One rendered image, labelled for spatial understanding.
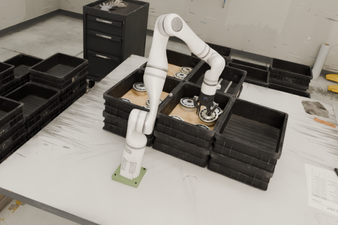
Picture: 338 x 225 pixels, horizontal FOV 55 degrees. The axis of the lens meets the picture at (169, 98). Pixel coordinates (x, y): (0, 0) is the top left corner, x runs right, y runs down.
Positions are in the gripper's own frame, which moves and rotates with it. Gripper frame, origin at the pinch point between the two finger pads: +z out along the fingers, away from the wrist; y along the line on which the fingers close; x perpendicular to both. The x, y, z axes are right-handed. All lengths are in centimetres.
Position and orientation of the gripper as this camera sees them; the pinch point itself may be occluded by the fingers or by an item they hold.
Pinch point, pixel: (202, 113)
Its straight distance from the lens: 171.0
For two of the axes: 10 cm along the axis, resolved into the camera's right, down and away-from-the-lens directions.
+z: -1.4, 8.4, 5.3
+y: 9.0, 3.3, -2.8
